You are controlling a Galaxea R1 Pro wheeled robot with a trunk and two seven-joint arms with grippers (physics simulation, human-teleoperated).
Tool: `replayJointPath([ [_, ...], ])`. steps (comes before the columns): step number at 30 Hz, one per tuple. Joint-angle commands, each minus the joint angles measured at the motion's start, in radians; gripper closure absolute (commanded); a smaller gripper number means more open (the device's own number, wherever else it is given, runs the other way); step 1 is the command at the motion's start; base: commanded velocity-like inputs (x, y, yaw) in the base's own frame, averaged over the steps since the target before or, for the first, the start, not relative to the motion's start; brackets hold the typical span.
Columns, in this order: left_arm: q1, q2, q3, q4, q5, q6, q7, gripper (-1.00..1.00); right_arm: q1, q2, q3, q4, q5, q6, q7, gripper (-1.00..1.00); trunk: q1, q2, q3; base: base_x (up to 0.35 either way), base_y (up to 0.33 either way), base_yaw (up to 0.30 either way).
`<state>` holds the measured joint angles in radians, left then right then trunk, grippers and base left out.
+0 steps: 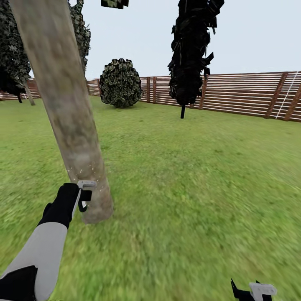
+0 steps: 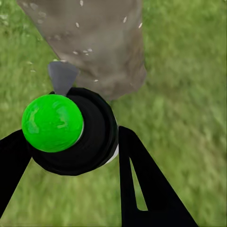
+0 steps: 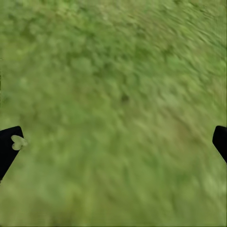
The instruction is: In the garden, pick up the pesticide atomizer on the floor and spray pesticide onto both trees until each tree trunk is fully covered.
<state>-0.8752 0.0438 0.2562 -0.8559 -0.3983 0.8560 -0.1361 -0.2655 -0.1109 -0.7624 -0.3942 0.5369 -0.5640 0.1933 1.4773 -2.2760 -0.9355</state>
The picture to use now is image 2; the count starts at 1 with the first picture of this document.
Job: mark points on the pesticide atomizer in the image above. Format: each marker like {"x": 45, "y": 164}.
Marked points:
{"x": 73, "y": 130}

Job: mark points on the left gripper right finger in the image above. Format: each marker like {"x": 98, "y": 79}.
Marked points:
{"x": 165, "y": 209}

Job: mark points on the tree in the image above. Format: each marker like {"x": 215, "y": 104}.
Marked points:
{"x": 104, "y": 40}

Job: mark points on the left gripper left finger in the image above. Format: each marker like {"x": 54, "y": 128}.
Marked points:
{"x": 14, "y": 158}

